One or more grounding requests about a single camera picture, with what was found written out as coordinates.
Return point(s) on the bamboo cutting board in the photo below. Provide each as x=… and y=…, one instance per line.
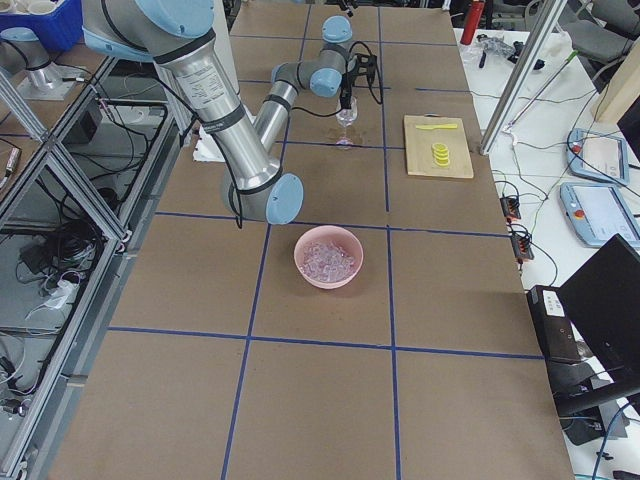
x=418, y=148

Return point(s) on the yellow plastic knife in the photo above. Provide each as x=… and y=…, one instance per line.
x=432, y=127

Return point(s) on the pink bowl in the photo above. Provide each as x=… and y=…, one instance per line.
x=329, y=233

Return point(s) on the aluminium frame post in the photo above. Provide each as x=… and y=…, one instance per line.
x=546, y=20

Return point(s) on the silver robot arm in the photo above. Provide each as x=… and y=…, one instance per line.
x=180, y=37

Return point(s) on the red cylinder bottle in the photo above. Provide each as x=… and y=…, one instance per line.
x=472, y=21

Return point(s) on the crumpled clear plastic bag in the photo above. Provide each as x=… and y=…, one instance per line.
x=484, y=46

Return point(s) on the blue teach pendant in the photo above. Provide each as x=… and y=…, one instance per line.
x=597, y=212
x=598, y=156

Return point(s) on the black laptop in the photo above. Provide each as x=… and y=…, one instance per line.
x=602, y=301

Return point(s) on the black box device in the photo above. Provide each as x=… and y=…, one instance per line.
x=554, y=330

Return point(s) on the blue teach pendant far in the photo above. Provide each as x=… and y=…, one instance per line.
x=598, y=156

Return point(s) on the clear ice cubes pile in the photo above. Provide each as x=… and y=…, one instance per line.
x=327, y=262

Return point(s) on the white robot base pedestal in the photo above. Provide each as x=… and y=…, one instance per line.
x=206, y=149

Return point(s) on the blue storage bin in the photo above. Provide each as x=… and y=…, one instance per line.
x=58, y=30

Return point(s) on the clear wine glass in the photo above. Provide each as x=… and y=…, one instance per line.
x=346, y=118

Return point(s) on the blue teach pendant near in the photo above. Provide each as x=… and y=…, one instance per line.
x=597, y=212

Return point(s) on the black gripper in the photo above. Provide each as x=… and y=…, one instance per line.
x=346, y=93

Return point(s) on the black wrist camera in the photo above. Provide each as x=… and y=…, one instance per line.
x=366, y=66

